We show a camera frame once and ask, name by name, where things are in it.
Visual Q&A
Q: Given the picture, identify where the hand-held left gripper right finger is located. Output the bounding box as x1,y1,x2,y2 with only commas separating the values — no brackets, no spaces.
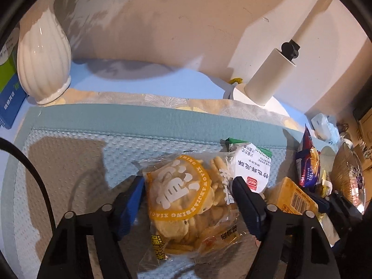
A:
232,176,341,279

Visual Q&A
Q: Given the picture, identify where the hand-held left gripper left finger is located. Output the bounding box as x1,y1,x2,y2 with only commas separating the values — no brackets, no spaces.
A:
36,176,146,279

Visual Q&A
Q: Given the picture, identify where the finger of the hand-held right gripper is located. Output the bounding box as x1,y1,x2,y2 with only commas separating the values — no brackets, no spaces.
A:
325,227,349,252
305,190,365,226

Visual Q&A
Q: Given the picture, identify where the yellow cake packet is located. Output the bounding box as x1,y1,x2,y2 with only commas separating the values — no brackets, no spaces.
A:
266,177,320,218

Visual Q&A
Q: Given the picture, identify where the cookie bag with yellow label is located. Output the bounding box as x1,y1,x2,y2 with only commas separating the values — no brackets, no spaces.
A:
132,148,256,268

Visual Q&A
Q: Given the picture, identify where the white green-edged snack packet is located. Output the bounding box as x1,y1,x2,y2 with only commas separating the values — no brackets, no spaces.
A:
221,137,272,194

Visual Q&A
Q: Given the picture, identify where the blue purple snack packet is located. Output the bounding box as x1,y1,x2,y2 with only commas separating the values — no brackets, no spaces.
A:
295,124,322,188

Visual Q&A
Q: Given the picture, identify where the blue textured mat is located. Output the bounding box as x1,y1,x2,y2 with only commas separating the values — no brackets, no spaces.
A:
0,103,320,279

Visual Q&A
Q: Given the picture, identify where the white plastic bag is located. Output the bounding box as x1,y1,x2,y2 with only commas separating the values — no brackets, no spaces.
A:
311,113,339,144

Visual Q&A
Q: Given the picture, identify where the dark framed panel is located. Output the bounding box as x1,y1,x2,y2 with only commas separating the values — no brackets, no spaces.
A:
353,87,372,152

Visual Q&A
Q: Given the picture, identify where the white desk lamp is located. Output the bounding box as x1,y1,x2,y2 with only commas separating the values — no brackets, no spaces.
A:
223,0,332,117

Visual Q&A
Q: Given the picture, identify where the white ribbed vase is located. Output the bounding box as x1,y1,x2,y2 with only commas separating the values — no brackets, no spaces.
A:
17,7,72,106

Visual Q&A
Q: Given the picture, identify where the green cover book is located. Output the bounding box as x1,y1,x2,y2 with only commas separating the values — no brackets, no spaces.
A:
0,26,28,130

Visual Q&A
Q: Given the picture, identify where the black cable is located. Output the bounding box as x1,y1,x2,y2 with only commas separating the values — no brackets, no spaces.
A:
0,138,57,233

